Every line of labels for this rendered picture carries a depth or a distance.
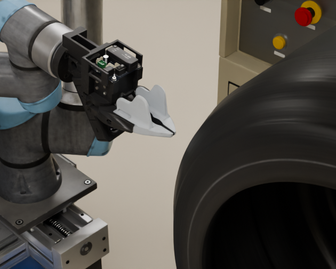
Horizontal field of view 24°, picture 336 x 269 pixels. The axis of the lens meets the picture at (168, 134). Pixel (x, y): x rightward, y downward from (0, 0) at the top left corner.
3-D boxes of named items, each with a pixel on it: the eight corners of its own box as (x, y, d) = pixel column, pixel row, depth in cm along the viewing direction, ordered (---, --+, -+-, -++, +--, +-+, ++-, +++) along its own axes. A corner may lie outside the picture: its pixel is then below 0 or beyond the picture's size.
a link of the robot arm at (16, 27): (28, 24, 129) (20, -17, 122) (72, 54, 124) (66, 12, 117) (-10, 48, 125) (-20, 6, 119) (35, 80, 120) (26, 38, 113)
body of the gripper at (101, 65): (109, 77, 105) (50, 38, 111) (106, 126, 111) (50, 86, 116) (148, 56, 110) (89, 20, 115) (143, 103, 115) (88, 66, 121)
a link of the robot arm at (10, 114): (5, 129, 178) (-3, 79, 170) (63, 134, 176) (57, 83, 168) (-11, 162, 168) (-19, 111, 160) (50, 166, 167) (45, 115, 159)
